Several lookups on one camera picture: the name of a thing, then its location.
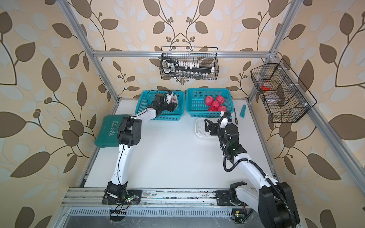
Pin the black handled screwdriver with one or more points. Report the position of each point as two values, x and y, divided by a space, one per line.
235 117

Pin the right teal plastic basket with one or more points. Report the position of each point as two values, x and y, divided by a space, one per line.
195 101

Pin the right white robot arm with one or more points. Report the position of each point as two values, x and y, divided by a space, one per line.
272 200

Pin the black white tool set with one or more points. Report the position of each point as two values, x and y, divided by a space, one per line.
170 66

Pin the back black wire basket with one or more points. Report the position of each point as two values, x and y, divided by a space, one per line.
206 56

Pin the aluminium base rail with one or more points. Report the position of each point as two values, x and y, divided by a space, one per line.
151 197

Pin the white plastic tub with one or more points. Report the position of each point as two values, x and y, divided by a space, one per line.
206 122

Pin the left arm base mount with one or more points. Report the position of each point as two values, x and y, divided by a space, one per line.
117 194

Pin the teal plastic basket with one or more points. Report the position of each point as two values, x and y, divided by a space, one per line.
195 101
148 96

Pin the side black wire basket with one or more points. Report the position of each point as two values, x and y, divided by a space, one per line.
289 98

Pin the row of glass vials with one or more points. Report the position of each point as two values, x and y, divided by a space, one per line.
195 76

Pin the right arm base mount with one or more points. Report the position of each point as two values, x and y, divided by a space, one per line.
236 196

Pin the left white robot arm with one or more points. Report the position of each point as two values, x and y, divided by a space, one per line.
129 135

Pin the green plastic tool case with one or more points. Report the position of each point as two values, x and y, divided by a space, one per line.
108 134

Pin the red tape roll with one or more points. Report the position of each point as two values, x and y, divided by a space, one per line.
266 87

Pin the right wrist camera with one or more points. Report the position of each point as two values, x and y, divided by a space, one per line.
226 118

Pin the left teal plastic basket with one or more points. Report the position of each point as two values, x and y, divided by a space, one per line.
148 96

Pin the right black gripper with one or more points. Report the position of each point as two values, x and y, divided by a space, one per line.
212 125

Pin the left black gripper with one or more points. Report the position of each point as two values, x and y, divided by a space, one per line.
171 107

